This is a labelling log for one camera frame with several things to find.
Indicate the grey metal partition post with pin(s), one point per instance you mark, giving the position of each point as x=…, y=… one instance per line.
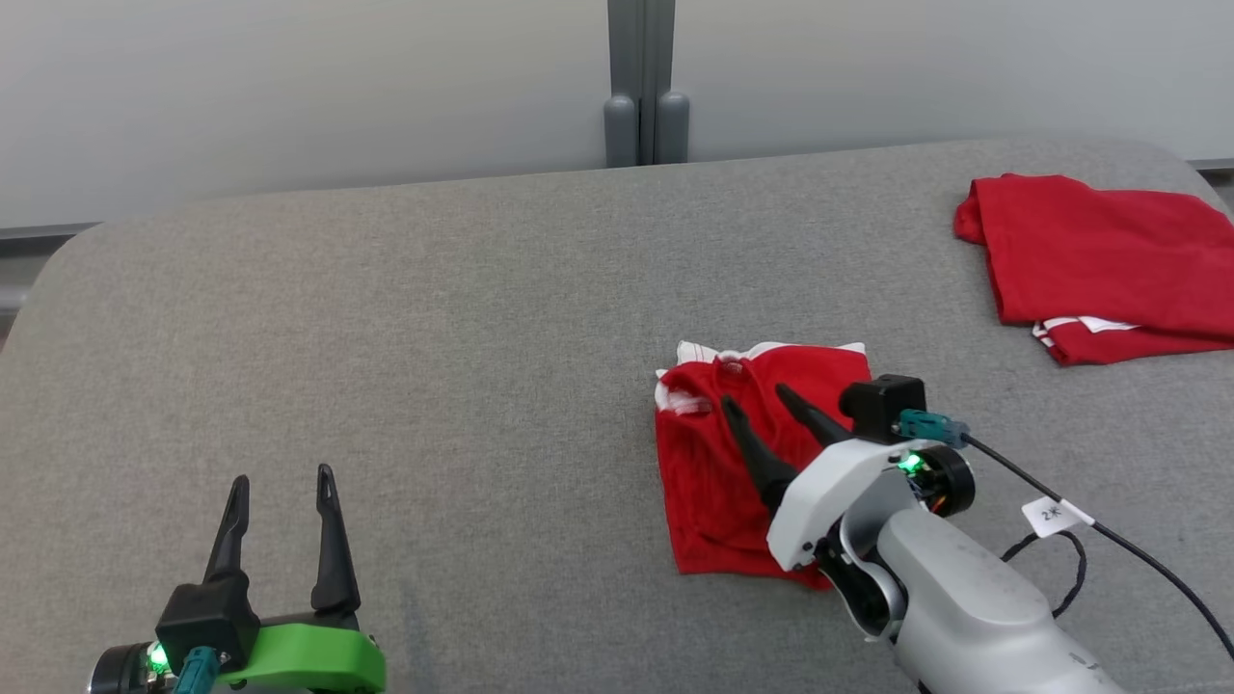
x=641, y=77

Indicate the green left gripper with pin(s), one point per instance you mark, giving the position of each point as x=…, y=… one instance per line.
x=318, y=660

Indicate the red shorts with white trim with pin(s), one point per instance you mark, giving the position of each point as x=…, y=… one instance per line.
x=704, y=501

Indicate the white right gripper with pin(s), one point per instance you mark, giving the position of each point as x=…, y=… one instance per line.
x=819, y=492

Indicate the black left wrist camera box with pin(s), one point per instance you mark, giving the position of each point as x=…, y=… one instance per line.
x=207, y=617

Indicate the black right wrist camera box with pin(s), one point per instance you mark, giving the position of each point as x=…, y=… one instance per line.
x=882, y=405

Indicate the grey partition base rail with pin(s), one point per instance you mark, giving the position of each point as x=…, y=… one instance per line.
x=1217, y=166

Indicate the red white basketball jersey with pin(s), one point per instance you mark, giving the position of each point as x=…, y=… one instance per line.
x=1109, y=251

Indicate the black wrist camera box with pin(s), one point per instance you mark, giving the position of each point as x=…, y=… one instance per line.
x=882, y=405
x=207, y=617

